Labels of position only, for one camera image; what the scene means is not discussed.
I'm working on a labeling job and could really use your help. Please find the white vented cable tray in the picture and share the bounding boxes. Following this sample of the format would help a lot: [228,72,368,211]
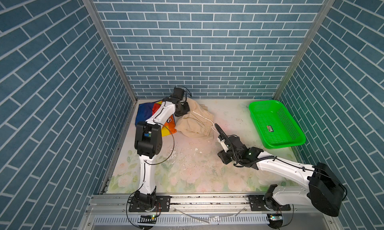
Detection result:
[93,214,270,227]

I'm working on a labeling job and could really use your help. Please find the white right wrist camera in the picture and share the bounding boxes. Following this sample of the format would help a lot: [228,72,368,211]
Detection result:
[217,135,244,152]

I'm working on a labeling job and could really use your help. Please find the black corrugated cable conduit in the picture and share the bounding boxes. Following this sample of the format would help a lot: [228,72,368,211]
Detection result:
[214,123,277,168]

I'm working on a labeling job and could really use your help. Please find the aluminium left corner post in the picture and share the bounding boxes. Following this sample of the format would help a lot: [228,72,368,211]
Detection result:
[82,0,138,104]

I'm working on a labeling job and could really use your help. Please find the rainbow striped shorts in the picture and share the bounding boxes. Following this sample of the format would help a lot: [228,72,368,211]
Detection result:
[135,101,177,137]

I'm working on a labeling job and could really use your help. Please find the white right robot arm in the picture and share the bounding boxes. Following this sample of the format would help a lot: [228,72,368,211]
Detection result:
[218,141,347,217]

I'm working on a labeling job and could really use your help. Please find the beige shorts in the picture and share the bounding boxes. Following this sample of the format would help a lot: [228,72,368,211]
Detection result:
[176,99,214,139]

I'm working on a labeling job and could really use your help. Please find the aluminium right corner post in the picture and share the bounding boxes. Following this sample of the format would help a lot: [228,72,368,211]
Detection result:
[273,0,336,100]

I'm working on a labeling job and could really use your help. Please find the green plastic basket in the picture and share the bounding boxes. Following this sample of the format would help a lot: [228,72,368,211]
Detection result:
[249,100,307,149]

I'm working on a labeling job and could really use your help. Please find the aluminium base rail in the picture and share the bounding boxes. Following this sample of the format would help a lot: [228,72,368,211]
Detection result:
[79,193,342,230]

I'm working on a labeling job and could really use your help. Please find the aluminium corner post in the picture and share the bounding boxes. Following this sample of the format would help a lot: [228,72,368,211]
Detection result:
[273,0,336,100]
[82,0,138,104]

